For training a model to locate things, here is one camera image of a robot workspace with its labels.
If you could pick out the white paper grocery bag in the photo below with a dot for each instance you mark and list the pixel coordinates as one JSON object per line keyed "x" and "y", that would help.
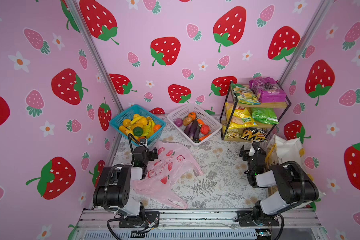
{"x": 280, "y": 151}

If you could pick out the white plastic basket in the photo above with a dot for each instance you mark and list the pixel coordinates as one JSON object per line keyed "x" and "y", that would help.
{"x": 203, "y": 118}

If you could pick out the green lime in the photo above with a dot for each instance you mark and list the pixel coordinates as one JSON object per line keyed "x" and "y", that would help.
{"x": 138, "y": 131}

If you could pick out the red bell pepper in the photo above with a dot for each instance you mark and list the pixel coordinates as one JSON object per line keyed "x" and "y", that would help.
{"x": 205, "y": 129}

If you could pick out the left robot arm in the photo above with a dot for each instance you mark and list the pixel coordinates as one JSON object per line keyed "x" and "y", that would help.
{"x": 113, "y": 188}

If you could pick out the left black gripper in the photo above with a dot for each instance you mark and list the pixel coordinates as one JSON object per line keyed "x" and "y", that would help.
{"x": 142, "y": 146}

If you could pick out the black yellow chips bag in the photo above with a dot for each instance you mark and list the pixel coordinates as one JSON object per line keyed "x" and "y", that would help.
{"x": 254, "y": 134}

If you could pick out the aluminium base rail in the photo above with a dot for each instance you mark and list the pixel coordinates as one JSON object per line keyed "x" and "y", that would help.
{"x": 207, "y": 224}

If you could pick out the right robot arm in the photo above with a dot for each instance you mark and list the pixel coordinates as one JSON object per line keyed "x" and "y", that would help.
{"x": 294, "y": 187}

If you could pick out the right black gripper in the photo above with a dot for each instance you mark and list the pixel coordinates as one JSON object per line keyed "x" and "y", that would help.
{"x": 248, "y": 152}

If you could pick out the pink plastic grocery bag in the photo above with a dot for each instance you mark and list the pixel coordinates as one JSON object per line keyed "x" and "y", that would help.
{"x": 173, "y": 160}

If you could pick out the small orange pumpkin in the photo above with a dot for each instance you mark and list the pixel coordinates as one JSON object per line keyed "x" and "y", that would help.
{"x": 192, "y": 115}

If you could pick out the teal plastic basket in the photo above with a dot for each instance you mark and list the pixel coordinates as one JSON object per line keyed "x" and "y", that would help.
{"x": 122, "y": 123}

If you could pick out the brown potato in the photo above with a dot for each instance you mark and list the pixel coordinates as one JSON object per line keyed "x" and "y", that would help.
{"x": 187, "y": 121}

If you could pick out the yellow banana bunch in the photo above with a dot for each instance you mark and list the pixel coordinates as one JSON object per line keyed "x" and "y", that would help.
{"x": 147, "y": 123}

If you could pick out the purple snack bag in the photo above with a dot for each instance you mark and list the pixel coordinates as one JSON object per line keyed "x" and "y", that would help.
{"x": 267, "y": 90}

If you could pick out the green yellow snack bag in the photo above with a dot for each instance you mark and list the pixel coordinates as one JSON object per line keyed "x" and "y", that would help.
{"x": 244, "y": 95}

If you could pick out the green chips bag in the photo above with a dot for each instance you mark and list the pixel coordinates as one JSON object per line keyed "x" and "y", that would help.
{"x": 264, "y": 116}

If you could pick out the purple onion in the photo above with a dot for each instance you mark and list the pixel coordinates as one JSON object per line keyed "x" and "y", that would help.
{"x": 178, "y": 122}

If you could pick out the black wire wooden shelf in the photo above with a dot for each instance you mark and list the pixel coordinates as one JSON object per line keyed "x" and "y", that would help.
{"x": 231, "y": 99}

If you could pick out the orange carrot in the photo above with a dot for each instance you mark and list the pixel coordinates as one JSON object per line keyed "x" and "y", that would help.
{"x": 204, "y": 137}

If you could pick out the purple eggplant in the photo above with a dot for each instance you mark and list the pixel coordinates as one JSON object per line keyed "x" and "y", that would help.
{"x": 193, "y": 129}
{"x": 188, "y": 128}

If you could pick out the small nut snack bag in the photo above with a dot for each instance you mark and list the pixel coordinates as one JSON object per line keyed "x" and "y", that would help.
{"x": 233, "y": 134}

